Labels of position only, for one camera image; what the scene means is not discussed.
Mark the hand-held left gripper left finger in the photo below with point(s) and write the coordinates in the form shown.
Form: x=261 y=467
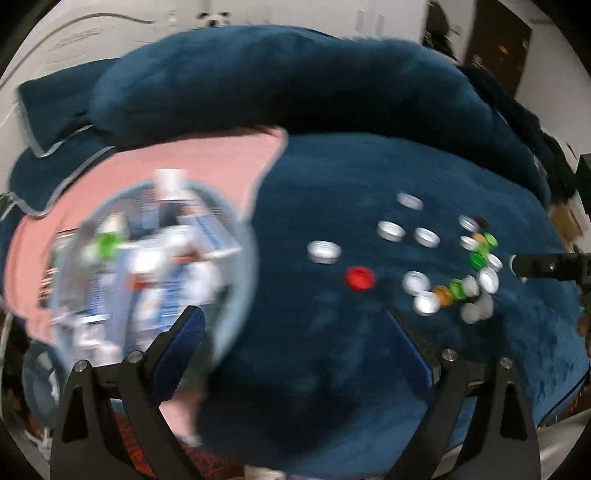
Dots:
x=183 y=348

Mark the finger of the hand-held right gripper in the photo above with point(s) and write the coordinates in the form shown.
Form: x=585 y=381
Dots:
x=549 y=266

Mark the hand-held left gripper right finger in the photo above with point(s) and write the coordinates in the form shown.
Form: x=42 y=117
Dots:
x=408 y=347

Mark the red bottle cap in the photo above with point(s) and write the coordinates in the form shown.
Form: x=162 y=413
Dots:
x=360 y=278

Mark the light blue mesh basket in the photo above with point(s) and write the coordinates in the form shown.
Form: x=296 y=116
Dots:
x=244 y=286

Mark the pile of mixed bottle caps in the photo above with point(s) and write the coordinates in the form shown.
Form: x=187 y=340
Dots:
x=391 y=230

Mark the cardboard box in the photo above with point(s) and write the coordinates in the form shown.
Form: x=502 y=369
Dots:
x=565 y=219

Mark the black monitor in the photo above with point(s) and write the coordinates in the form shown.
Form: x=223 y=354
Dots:
x=584 y=173

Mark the red patterned rug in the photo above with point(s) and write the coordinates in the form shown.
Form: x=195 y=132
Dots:
x=217 y=464

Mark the green bottle cap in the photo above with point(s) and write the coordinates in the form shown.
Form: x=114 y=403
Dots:
x=107 y=244

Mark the dark clothes pile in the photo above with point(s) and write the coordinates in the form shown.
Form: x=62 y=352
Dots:
x=531 y=134

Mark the pink bed sheet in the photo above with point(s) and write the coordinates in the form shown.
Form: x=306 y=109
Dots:
x=184 y=157

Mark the dark brown wooden door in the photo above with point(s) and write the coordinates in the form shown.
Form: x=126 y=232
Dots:
x=501 y=50

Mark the dark hanging clothes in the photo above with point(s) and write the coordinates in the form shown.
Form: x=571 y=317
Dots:
x=438 y=27

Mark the blue pillow grey piping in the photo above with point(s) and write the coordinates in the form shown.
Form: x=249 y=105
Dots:
x=51 y=110

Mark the rolled blue plush blanket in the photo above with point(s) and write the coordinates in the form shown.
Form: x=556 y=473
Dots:
x=277 y=78

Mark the white wardrobe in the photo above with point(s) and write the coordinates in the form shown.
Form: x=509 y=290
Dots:
x=369 y=18

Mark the white headboard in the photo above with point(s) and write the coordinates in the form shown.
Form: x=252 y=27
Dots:
x=92 y=41

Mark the panda plush toy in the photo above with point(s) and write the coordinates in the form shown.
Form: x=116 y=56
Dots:
x=213 y=19

